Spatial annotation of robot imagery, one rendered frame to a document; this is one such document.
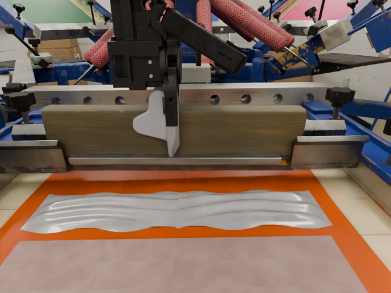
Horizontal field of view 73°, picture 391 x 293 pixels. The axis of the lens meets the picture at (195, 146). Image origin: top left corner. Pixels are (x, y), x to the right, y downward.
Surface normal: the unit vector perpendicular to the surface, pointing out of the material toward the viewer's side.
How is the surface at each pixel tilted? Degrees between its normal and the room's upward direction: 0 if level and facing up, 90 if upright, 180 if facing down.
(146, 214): 33
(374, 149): 0
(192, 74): 90
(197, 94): 90
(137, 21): 90
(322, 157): 90
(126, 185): 0
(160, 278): 0
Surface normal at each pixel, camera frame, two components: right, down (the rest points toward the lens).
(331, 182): -0.01, -0.90
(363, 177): -1.00, 0.01
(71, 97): 0.01, 0.43
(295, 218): -0.02, -0.47
